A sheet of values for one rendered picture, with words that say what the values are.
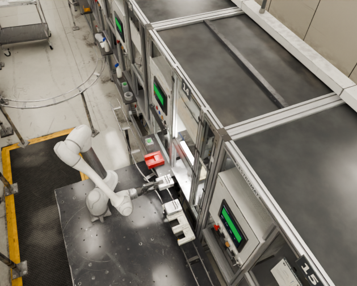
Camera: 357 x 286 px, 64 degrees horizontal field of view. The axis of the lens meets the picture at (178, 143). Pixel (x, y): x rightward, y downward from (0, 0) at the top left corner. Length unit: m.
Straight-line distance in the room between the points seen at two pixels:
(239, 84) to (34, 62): 4.47
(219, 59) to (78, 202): 1.79
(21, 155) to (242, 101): 3.24
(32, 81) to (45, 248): 2.86
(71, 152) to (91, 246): 0.88
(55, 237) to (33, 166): 1.04
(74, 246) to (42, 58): 3.87
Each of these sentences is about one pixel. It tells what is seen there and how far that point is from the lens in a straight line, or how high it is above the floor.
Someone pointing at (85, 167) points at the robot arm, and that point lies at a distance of 2.22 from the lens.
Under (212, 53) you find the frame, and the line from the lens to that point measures 2.03.
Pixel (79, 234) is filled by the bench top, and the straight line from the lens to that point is 2.73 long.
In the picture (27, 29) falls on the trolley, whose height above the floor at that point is 0.26.
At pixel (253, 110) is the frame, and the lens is 1.66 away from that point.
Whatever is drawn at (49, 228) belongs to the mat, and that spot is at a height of 0.01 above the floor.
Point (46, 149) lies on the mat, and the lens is 4.22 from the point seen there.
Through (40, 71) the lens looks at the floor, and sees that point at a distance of 5.51.
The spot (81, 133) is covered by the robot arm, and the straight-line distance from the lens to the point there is 2.23.
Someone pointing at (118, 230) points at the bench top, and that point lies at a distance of 2.67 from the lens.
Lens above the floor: 3.13
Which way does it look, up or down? 52 degrees down
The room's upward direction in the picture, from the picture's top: 3 degrees clockwise
